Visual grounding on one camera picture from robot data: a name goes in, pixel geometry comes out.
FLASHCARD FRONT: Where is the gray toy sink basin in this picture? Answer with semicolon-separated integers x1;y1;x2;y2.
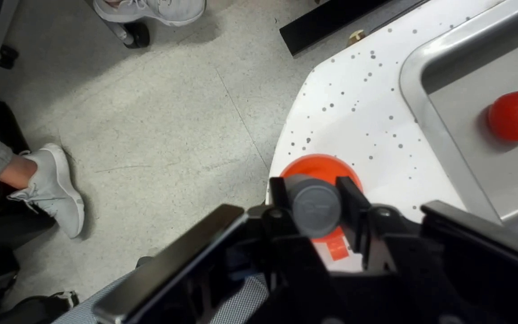
397;0;518;241

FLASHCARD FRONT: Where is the black caster wheel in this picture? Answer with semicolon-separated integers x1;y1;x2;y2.
116;21;150;50

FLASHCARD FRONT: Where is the pair of white sneakers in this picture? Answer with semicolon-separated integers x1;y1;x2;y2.
91;0;206;28

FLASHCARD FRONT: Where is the white speckled countertop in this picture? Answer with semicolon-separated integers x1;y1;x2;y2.
265;0;518;275

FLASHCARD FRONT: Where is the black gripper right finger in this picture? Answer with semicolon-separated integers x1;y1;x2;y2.
336;174;427;271

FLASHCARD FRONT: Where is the gray cylinder toy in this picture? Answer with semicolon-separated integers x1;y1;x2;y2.
283;172;345;241

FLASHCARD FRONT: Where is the light gray sneaker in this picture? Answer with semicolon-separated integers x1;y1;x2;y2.
6;142;86;239

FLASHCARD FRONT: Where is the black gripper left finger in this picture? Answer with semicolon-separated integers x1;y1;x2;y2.
264;174;332;284

